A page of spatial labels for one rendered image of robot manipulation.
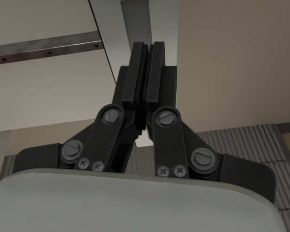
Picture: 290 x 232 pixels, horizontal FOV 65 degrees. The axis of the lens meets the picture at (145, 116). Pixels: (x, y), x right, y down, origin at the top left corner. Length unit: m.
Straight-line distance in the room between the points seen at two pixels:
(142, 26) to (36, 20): 0.23
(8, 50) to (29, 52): 0.04
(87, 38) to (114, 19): 0.18
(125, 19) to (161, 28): 0.04
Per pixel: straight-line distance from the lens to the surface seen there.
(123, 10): 0.28
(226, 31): 1.64
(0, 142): 1.02
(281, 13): 1.72
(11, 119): 0.74
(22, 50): 0.49
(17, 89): 0.62
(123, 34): 0.29
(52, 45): 0.47
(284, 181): 2.68
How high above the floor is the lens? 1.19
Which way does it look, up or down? 33 degrees down
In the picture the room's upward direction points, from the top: 174 degrees clockwise
